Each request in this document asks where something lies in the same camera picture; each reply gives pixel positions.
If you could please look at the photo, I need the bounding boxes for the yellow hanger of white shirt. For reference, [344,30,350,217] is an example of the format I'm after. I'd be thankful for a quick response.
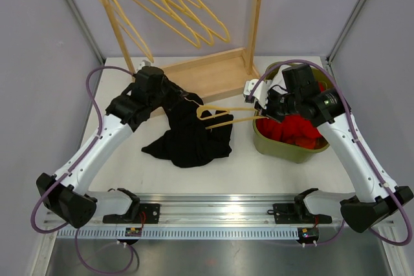
[166,0,231,46]

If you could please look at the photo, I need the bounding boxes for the right aluminium frame post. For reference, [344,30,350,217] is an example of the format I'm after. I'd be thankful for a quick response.
[326,0,368,66]

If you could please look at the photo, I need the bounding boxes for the grey slotted cable duct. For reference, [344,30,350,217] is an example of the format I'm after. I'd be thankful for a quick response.
[58,227,299,240]

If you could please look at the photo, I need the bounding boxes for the aluminium mounting rail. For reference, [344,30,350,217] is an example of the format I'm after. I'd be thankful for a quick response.
[41,193,396,228]

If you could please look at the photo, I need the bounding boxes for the yellow hanger of black shirt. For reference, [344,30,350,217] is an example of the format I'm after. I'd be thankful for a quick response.
[185,98,265,130]

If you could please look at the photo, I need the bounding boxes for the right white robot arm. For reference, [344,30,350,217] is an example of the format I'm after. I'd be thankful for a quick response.
[243,60,413,238]

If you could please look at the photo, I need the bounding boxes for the yellow hanger of orange shirt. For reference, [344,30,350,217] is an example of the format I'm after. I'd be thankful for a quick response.
[99,0,154,72]

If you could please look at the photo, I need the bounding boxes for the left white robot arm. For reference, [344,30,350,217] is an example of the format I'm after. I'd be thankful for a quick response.
[30,65,188,233]

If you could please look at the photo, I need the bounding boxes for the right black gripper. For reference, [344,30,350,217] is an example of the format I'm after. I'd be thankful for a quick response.
[256,88,301,123]

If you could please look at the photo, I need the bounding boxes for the wooden clothes rack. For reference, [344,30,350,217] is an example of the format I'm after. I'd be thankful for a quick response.
[87,0,268,121]

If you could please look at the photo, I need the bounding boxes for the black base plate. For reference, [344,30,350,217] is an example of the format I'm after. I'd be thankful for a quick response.
[267,203,332,224]
[102,203,160,224]

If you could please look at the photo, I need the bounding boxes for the green plastic basket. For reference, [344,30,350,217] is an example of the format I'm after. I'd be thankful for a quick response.
[251,61,334,164]

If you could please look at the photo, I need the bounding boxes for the black t shirt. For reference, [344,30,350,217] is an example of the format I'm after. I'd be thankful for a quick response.
[141,93,234,168]

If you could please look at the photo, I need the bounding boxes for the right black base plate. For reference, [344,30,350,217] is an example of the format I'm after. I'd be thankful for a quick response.
[267,203,332,224]

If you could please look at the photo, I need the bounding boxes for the white t shirt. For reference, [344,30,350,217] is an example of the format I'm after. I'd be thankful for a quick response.
[265,65,289,94]

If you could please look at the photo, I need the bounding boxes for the yellow hanger of red shirt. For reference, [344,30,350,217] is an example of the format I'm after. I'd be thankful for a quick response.
[132,0,201,48]
[132,0,214,48]

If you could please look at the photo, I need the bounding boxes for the yellow hanger of front red shirt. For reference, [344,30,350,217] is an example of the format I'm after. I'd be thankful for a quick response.
[132,0,201,48]

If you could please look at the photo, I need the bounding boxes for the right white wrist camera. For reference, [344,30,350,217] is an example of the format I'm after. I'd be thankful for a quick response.
[243,79,269,105]

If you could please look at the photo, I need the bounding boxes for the red t shirt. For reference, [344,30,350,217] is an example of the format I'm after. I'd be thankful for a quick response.
[318,81,327,92]
[256,115,322,149]

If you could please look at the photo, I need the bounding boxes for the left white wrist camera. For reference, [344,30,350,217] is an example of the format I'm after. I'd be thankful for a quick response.
[139,59,151,67]

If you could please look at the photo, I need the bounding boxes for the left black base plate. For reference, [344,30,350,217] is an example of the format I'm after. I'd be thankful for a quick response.
[102,203,160,224]

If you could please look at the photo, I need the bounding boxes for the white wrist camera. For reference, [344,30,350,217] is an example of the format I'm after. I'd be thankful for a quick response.
[139,59,151,67]
[243,79,269,105]

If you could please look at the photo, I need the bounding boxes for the left aluminium frame post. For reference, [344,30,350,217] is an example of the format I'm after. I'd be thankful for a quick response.
[64,0,105,65]

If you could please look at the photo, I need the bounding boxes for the aluminium frame post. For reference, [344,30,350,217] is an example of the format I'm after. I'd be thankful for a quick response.
[326,0,368,66]
[64,0,105,65]

